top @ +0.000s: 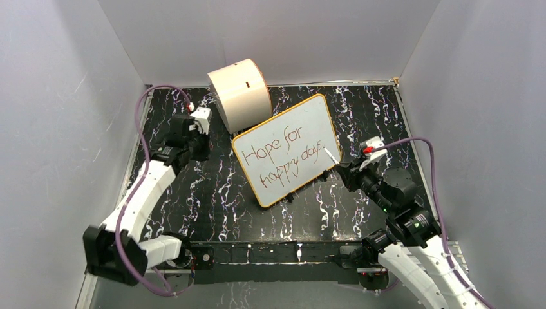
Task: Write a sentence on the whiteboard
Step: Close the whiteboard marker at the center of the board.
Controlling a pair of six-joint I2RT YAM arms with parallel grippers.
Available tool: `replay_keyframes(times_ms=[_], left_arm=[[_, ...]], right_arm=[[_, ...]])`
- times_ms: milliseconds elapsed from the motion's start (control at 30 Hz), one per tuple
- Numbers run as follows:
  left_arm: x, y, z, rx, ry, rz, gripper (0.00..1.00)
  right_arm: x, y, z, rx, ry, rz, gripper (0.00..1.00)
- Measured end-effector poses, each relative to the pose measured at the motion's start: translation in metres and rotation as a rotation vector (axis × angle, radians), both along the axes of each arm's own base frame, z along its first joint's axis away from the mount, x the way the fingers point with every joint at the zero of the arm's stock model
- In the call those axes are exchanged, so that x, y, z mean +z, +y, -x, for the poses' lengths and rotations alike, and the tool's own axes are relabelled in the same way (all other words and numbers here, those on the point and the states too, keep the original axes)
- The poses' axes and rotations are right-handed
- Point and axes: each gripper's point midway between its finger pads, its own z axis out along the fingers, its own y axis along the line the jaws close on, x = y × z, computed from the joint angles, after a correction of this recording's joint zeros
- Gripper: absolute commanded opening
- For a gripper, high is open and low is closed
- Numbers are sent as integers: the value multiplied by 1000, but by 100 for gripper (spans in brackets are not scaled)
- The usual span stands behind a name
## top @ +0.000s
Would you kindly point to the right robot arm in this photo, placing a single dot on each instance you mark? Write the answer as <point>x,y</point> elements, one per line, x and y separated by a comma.
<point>411,246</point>

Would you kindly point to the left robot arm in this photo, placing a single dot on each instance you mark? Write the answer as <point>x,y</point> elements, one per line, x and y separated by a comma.
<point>114,250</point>

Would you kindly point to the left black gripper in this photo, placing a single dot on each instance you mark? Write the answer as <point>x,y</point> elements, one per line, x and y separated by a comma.
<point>203,156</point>

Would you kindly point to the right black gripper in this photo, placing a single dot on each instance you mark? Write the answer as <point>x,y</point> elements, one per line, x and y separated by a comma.
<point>349,172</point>

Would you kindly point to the aluminium frame rail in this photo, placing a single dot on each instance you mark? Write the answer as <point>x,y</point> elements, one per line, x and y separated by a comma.
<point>273,266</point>

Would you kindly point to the beige cylindrical container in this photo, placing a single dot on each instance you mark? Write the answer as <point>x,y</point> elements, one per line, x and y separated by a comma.
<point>242,96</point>

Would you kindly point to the yellow framed whiteboard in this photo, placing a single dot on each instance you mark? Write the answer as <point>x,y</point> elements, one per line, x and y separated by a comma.
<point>285,152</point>

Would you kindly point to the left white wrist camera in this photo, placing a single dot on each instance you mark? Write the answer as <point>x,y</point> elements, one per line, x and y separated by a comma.
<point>202,118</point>

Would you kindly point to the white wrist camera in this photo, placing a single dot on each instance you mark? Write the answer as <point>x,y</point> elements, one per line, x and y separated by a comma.
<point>372,150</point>
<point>202,118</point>

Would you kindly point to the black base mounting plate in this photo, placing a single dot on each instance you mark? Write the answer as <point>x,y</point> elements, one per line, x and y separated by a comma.
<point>277,260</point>

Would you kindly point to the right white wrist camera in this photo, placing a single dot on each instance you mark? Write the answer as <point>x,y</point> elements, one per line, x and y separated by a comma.
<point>372,150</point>

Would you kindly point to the white whiteboard marker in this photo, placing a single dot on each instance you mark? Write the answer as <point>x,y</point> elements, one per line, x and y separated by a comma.
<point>330,155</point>

